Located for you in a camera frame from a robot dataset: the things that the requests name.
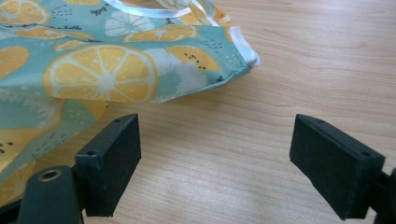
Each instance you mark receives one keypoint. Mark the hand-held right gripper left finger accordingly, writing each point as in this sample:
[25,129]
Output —
[109,165]

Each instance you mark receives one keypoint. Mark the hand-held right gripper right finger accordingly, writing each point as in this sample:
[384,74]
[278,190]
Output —
[336,168]

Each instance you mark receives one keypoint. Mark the lemon print fabric bag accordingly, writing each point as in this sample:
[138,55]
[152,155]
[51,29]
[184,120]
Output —
[93,68]

